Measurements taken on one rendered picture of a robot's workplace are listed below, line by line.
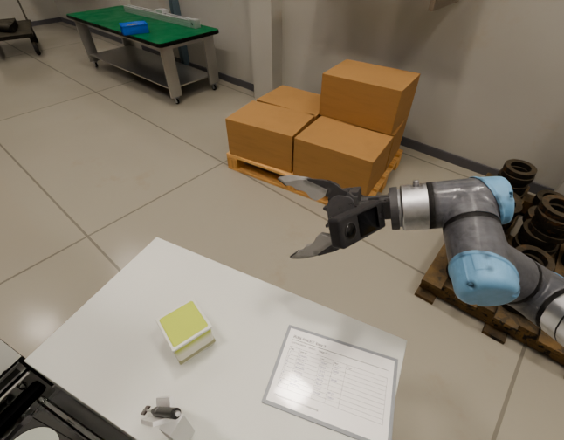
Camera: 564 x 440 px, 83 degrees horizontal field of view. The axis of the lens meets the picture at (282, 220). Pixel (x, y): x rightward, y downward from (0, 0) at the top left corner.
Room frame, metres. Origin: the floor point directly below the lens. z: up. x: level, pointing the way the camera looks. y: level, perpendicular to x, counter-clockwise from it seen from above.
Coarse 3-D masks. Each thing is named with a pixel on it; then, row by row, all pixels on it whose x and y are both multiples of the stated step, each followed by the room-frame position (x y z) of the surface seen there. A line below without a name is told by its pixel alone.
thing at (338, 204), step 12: (348, 192) 0.41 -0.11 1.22; (360, 192) 0.45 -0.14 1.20; (396, 192) 0.40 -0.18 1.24; (336, 204) 0.40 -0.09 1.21; (348, 204) 0.40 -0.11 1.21; (360, 204) 0.40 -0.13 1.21; (384, 204) 0.40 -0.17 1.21; (396, 204) 0.38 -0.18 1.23; (384, 216) 0.39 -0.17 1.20; (396, 216) 0.37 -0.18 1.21; (396, 228) 0.37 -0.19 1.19
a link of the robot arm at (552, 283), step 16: (544, 272) 0.27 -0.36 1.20; (544, 288) 0.25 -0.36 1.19; (560, 288) 0.25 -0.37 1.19; (512, 304) 0.25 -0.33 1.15; (528, 304) 0.24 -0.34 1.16; (544, 304) 0.23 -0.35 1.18; (560, 304) 0.23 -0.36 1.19; (544, 320) 0.22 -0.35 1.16; (560, 320) 0.21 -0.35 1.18; (560, 336) 0.19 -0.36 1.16
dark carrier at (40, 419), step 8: (32, 416) 0.18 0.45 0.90; (40, 416) 0.18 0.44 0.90; (48, 416) 0.18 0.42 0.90; (24, 424) 0.16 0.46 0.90; (32, 424) 0.16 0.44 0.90; (40, 424) 0.16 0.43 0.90; (48, 424) 0.16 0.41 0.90; (56, 424) 0.16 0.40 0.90; (64, 424) 0.16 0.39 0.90; (16, 432) 0.15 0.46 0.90; (56, 432) 0.15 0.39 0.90; (64, 432) 0.15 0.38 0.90; (72, 432) 0.15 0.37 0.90
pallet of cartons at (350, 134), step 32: (352, 64) 2.55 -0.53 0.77; (288, 96) 2.71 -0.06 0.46; (320, 96) 2.35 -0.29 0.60; (352, 96) 2.21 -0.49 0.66; (384, 96) 2.09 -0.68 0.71; (256, 128) 2.16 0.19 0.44; (288, 128) 2.13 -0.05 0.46; (320, 128) 2.13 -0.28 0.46; (352, 128) 2.13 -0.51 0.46; (384, 128) 2.06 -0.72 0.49; (256, 160) 2.17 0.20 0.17; (288, 160) 2.03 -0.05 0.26; (320, 160) 1.88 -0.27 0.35; (352, 160) 1.76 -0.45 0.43; (384, 160) 1.94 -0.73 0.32
